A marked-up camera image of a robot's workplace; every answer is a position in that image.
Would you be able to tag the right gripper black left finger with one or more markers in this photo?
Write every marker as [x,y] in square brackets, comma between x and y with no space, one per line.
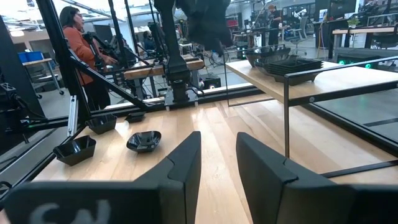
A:
[183,174]

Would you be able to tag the black box with pink light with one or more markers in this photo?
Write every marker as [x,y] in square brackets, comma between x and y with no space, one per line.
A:
[211,82]

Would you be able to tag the wooden background table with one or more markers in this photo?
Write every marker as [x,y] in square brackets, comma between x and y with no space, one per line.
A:
[146,71]

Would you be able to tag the blue storage bin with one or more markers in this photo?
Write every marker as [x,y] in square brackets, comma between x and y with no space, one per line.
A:
[30,56]

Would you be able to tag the black diagonal frame brace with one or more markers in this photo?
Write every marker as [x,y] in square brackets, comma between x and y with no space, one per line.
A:
[109,82]

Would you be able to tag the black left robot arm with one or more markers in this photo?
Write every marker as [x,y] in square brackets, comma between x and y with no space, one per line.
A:
[177,62]

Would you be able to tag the black background monitor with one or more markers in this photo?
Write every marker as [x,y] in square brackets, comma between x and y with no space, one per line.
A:
[335,7]

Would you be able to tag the grey metal bracket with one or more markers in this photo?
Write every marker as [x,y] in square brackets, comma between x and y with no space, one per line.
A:
[72,118]

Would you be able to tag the black vertical frame post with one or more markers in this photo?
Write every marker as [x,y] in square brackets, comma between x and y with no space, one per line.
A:
[59,46]

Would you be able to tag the wavy square black plate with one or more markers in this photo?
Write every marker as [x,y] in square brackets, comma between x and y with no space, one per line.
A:
[74,152]
[101,124]
[143,141]

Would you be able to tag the black box with green lights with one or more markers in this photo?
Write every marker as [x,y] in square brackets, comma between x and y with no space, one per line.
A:
[354,57]

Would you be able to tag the grey office chair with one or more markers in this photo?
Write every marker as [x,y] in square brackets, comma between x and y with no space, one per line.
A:
[298,31]

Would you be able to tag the small potted plant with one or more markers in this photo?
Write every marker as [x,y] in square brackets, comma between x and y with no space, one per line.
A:
[353,21]

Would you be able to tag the black aluminium frame rail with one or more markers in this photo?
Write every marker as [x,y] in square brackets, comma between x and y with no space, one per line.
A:
[37,169]
[224,93]

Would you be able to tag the person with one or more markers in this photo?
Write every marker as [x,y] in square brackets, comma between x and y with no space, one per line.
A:
[79,46]
[274,25]

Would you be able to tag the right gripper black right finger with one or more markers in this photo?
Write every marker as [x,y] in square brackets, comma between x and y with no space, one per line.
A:
[264,180]

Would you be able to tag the wooden background desk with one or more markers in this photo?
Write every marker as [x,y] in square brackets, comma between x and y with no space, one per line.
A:
[363,31]

